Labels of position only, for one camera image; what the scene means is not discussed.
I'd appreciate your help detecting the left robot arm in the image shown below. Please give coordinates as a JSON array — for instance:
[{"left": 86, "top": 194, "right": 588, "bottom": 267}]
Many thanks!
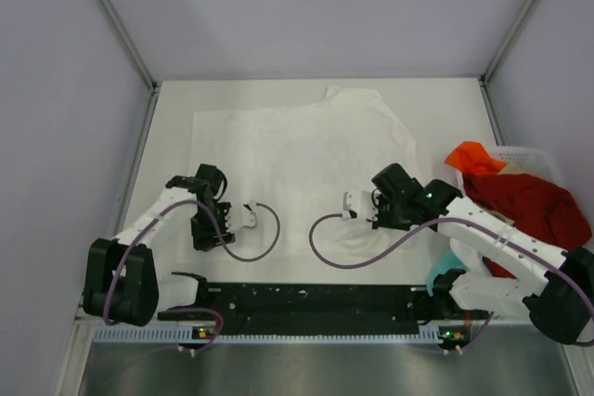
[{"left": 83, "top": 164, "right": 235, "bottom": 326}]

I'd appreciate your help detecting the left aluminium frame post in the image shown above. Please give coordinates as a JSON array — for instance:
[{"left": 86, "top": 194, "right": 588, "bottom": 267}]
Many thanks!
[{"left": 69, "top": 0, "right": 159, "bottom": 91}]

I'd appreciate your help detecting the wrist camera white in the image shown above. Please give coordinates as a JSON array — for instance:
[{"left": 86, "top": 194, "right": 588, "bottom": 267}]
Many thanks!
[
  {"left": 226, "top": 202, "right": 258, "bottom": 233},
  {"left": 342, "top": 189, "right": 378, "bottom": 222}
]

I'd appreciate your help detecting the right aluminium frame post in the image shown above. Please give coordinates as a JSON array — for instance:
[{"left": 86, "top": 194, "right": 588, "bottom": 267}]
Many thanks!
[{"left": 480, "top": 0, "right": 541, "bottom": 88}]

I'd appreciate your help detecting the aluminium frame post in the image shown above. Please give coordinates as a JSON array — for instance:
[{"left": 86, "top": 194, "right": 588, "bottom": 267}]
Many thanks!
[
  {"left": 480, "top": 0, "right": 541, "bottom": 88},
  {"left": 69, "top": 0, "right": 159, "bottom": 91}
]

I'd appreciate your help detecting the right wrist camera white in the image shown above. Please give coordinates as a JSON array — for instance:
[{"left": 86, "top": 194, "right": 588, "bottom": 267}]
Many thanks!
[{"left": 342, "top": 189, "right": 378, "bottom": 222}]

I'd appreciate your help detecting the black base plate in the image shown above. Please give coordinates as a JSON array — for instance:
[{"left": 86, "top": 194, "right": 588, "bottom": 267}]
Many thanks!
[{"left": 157, "top": 281, "right": 491, "bottom": 336}]

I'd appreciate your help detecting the red t shirt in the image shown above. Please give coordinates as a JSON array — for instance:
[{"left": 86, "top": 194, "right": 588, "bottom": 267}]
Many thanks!
[{"left": 463, "top": 173, "right": 592, "bottom": 252}]

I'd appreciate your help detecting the teal t shirt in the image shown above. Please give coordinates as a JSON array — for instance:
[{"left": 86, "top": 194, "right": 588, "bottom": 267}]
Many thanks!
[{"left": 425, "top": 249, "right": 468, "bottom": 297}]

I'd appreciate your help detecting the aluminium front rail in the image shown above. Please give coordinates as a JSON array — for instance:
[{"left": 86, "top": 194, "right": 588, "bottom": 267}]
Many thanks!
[{"left": 73, "top": 302, "right": 161, "bottom": 326}]

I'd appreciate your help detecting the white laundry basket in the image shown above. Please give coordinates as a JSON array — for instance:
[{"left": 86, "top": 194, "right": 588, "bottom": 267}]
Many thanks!
[{"left": 487, "top": 146, "right": 569, "bottom": 191}]

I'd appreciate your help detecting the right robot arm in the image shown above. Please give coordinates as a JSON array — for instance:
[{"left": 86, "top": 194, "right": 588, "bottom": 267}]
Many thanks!
[{"left": 372, "top": 163, "right": 593, "bottom": 347}]

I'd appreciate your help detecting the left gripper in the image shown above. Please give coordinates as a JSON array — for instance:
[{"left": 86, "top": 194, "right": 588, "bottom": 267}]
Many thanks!
[{"left": 190, "top": 202, "right": 235, "bottom": 251}]

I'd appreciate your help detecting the orange t shirt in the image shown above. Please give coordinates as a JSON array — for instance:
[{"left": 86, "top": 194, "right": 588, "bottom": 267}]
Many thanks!
[{"left": 445, "top": 141, "right": 506, "bottom": 175}]

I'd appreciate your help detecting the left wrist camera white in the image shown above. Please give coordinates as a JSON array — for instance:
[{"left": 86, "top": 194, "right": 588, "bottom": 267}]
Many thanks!
[{"left": 226, "top": 202, "right": 258, "bottom": 233}]

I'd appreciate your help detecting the white printed t shirt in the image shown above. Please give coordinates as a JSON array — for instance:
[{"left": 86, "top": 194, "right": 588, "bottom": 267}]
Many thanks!
[{"left": 450, "top": 238, "right": 490, "bottom": 275}]

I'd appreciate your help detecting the grey slotted cable duct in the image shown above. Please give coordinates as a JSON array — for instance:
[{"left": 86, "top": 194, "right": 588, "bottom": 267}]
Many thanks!
[{"left": 93, "top": 325, "right": 469, "bottom": 347}]

